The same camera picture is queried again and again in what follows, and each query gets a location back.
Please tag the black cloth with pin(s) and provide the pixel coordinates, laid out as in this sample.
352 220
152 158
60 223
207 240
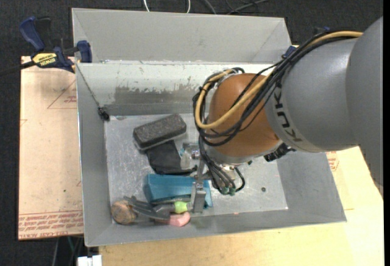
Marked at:
166 159

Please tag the pink soft piece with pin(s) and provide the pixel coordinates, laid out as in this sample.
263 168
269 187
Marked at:
179 220

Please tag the brown cardboard board red print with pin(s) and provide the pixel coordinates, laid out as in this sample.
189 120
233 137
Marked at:
48 142

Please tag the brown round ball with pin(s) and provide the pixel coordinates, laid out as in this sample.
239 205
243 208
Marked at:
122 212

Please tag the grey forked tool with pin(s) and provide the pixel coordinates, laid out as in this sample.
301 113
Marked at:
146 208

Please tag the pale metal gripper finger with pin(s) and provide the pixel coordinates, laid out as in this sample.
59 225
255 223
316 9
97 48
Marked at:
198 200
191 150

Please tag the blue box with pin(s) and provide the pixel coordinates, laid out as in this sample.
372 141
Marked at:
169 187

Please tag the dark grey foam block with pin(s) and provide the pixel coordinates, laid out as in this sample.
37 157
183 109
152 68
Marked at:
159 131

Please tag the black cylinder on white bracket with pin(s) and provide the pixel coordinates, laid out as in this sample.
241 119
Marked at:
275 153

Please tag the small green piece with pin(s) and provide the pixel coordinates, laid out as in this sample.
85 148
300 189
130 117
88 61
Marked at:
180 206

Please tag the grey metal bin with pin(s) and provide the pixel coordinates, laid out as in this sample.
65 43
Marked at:
128 164

